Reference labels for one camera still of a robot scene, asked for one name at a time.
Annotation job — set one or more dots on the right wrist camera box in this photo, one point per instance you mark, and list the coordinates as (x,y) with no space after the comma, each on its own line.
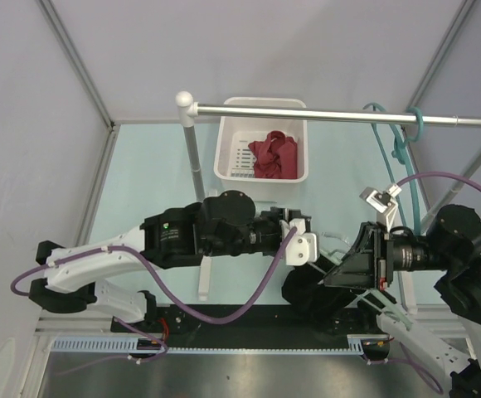
(384,202)

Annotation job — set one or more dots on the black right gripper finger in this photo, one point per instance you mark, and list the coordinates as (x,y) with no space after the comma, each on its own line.
(364,248)
(356,271)

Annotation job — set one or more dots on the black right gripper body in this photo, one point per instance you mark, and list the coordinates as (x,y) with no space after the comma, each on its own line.
(384,257)

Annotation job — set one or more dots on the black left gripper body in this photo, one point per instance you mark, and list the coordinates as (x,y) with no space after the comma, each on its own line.
(266,228)

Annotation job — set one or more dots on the teal plastic hanger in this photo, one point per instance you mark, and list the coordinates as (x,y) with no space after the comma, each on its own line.
(400,152)

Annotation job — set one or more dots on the silver and white clothes rack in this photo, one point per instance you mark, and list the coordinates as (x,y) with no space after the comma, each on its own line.
(188,110)

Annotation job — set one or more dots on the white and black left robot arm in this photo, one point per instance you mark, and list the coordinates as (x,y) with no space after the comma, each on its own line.
(77,279)

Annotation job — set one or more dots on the red tank top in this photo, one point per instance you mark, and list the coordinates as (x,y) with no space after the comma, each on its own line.
(276,157)

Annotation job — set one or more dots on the black tank top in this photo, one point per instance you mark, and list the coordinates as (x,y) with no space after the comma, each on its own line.
(324,307)

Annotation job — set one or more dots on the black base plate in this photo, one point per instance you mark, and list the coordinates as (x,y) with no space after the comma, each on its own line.
(266,328)

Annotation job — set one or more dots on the mint green wire hanger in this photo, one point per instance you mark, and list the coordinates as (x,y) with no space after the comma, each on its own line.
(376,299)

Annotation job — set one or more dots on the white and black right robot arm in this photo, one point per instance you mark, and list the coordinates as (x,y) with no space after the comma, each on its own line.
(451,245)

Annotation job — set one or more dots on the white plastic basket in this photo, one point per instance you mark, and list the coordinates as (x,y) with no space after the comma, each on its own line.
(234,159)

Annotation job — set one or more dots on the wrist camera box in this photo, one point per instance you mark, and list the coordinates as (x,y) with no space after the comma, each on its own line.
(301,245)
(384,202)

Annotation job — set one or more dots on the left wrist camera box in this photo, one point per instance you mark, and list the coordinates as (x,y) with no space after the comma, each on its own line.
(301,245)

